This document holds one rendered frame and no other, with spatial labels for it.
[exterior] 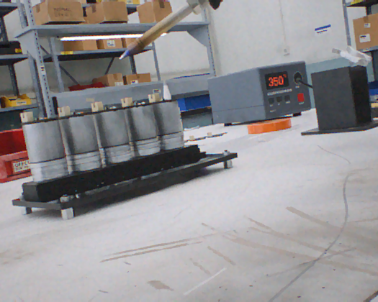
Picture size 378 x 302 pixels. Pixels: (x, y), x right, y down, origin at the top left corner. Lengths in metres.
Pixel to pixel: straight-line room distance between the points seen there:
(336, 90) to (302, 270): 0.40
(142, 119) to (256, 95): 0.48
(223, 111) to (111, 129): 0.57
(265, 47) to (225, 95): 5.29
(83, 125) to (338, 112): 0.29
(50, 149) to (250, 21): 6.03
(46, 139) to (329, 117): 0.32
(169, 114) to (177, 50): 5.93
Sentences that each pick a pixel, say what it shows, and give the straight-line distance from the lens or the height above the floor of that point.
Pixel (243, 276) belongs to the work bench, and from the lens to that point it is 0.17.
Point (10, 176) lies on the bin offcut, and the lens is 0.63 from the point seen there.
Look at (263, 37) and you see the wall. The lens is 6.22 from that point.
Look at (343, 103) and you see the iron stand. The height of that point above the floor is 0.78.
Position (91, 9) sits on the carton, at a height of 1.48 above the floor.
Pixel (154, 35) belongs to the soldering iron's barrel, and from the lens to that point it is 0.36.
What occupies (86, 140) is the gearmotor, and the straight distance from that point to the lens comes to 0.36.
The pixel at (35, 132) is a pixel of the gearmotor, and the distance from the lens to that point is 0.35.
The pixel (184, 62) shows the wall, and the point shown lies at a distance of 6.37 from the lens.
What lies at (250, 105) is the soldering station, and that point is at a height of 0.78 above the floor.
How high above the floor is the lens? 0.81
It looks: 6 degrees down
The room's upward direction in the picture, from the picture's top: 10 degrees counter-clockwise
